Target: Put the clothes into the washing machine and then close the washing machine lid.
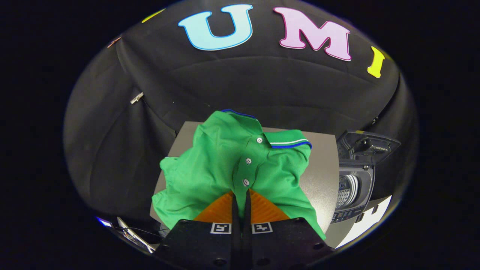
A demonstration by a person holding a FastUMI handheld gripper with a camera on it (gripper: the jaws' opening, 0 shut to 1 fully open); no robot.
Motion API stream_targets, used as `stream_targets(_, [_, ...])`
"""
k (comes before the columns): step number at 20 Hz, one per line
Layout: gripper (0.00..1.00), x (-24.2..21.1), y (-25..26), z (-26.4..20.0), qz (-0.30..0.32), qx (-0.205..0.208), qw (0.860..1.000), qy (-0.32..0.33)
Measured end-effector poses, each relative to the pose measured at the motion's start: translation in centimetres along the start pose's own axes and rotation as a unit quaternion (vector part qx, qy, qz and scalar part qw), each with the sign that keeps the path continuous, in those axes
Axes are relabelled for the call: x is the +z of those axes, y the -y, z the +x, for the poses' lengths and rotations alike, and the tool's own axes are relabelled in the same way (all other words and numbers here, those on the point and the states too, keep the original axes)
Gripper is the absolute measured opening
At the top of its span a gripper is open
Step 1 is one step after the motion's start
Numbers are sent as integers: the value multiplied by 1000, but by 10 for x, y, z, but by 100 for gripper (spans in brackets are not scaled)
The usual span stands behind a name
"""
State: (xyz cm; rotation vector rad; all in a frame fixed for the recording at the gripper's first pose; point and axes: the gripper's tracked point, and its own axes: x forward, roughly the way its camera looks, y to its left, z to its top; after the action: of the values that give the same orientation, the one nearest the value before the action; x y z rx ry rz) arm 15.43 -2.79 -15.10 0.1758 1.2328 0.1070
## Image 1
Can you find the grey washing machine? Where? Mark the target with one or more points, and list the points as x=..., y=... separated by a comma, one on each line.
x=362, y=195

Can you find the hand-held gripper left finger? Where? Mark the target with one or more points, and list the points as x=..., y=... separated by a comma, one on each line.
x=235, y=225

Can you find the white clip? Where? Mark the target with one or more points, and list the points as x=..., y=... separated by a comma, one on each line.
x=137, y=98

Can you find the black backdrop cloth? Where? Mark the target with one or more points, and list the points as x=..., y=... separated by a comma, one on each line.
x=262, y=82

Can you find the green polo shirt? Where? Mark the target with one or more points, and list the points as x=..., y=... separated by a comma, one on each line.
x=210, y=165

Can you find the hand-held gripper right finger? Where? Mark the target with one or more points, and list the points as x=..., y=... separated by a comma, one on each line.
x=247, y=225

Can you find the red clip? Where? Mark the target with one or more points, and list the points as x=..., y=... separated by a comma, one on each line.
x=114, y=42

